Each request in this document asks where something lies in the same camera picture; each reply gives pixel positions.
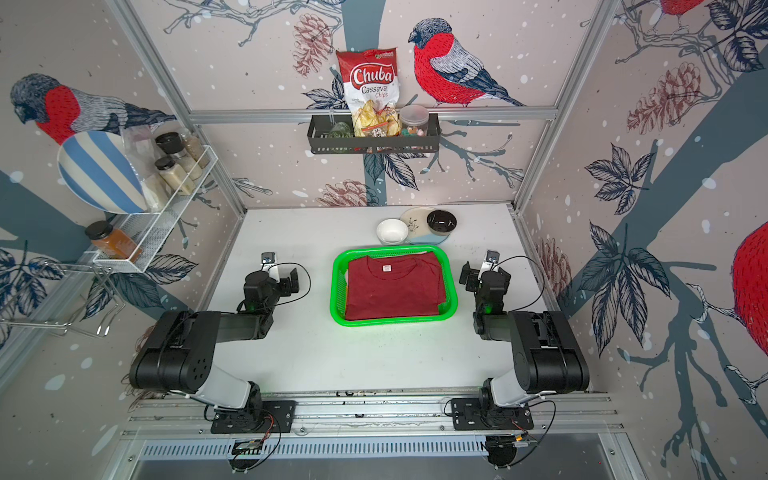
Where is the green plastic basket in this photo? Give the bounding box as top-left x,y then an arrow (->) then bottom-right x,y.
330,245 -> 458,327

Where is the dark red t-shirt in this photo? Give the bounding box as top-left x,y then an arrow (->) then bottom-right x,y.
344,252 -> 447,321

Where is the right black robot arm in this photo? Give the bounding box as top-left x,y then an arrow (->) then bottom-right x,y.
459,264 -> 590,410

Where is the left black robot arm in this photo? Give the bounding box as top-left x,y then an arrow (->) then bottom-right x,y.
128,262 -> 302,411

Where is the black bowl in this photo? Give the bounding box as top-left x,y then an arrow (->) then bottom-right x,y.
426,210 -> 457,236

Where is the beige and blue plate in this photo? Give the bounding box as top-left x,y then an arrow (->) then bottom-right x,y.
400,207 -> 449,245

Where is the small white bowl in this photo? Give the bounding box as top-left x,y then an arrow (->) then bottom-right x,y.
376,218 -> 409,245

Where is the black lid spice jar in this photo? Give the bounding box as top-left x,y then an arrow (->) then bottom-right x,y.
155,132 -> 203,180
154,156 -> 194,196

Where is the orange spice jar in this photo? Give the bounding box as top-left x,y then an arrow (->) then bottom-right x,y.
85,220 -> 143,262

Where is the green glass jar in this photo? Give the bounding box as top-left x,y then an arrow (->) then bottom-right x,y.
326,121 -> 355,139

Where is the clear lidded candy jar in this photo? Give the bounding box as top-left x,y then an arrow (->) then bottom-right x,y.
399,105 -> 430,137

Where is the blue striped plate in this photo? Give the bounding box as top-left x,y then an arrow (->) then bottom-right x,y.
57,131 -> 148,214

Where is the Chuba cassava chips bag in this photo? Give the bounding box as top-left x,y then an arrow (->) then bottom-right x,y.
336,48 -> 401,138

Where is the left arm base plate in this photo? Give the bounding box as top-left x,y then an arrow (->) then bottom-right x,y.
211,400 -> 297,434

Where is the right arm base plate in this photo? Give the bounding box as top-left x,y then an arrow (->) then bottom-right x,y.
443,398 -> 534,431

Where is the white wire wall rack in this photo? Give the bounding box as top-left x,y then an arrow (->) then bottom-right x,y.
92,145 -> 219,273

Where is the chrome wire hanger rack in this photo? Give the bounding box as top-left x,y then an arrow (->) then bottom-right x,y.
1,260 -> 127,338

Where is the black wall shelf basket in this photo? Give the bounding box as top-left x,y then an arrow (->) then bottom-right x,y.
307,113 -> 441,154

